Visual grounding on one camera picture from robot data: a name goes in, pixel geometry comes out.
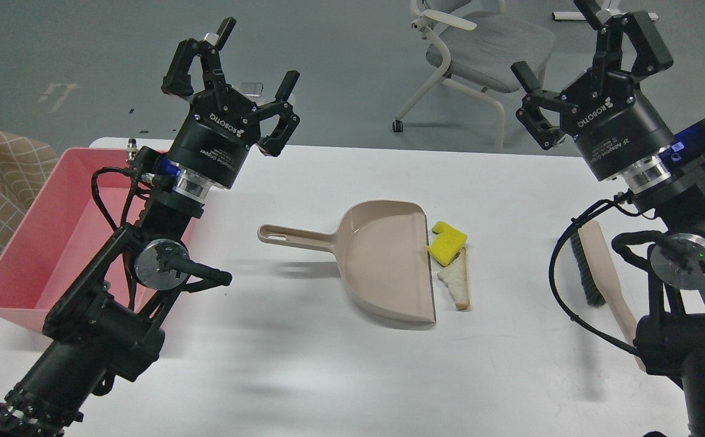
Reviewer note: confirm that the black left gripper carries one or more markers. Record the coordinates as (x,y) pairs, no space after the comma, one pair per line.
(213,145)

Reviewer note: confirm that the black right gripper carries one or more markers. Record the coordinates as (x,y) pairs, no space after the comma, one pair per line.
(613,123)

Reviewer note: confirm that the beige hand brush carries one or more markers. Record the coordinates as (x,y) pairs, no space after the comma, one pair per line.
(607,279)

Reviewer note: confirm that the beige plastic dustpan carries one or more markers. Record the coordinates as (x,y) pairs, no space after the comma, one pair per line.
(380,248)

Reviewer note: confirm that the yellow sponge piece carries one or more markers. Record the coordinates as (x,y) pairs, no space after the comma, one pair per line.
(448,243)

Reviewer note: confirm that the triangular bread slice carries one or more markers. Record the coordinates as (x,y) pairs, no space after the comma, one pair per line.
(454,276)

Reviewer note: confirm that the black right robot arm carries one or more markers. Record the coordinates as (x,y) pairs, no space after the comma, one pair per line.
(669,341)

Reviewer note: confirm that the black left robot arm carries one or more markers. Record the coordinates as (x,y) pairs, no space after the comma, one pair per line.
(107,323)

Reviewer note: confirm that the pink plastic bin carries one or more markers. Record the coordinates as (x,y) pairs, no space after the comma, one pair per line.
(57,238)

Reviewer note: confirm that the silver floor socket plate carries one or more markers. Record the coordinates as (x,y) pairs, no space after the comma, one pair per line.
(252,90)

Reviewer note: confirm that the white desk base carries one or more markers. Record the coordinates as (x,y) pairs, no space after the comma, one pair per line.
(559,16)

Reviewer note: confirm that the grey office chair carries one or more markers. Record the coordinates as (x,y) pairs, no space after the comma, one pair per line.
(474,53)

